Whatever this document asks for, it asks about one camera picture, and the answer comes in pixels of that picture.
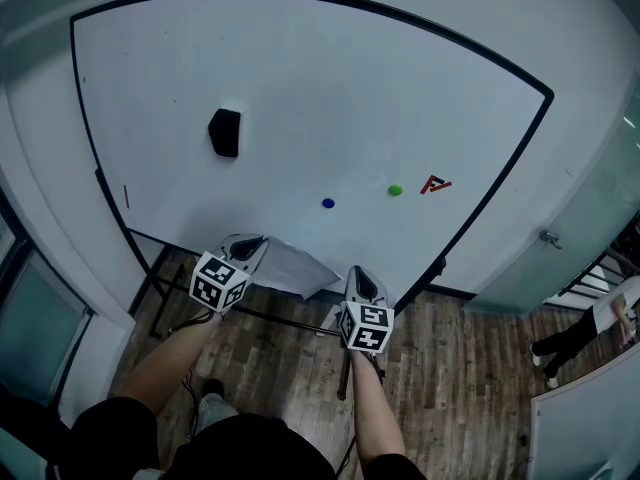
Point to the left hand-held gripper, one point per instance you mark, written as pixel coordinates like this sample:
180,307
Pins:
215,283

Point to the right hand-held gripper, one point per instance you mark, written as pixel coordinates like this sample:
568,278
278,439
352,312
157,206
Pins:
367,328

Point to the white paper sheet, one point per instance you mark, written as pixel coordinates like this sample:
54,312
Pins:
295,273

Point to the round blue magnet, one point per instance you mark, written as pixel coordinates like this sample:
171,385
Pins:
328,203

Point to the black-framed whiteboard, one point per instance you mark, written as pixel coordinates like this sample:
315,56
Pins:
325,93

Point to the person's left forearm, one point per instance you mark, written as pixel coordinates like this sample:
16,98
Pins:
170,363

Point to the person's right forearm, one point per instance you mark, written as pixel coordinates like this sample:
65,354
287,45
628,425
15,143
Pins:
377,408

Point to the black whiteboard eraser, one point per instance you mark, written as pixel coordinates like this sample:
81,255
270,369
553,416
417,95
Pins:
225,133

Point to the round green magnet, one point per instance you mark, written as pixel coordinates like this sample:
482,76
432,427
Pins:
395,190

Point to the red angular logo magnet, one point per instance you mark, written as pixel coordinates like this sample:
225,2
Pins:
434,184

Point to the thin red strip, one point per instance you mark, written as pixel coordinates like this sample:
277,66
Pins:
126,196

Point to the person's black shoe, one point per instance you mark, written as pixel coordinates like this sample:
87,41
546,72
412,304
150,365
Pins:
215,387

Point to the person's grey trouser leg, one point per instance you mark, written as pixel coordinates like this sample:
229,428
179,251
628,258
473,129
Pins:
215,413

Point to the person's black clothing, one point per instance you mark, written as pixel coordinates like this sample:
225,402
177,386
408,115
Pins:
250,458

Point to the frosted glass door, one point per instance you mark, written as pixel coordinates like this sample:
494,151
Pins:
565,248

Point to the black stair railing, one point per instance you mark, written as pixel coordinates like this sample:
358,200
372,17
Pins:
580,280

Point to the black-framed window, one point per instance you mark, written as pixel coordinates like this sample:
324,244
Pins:
35,338

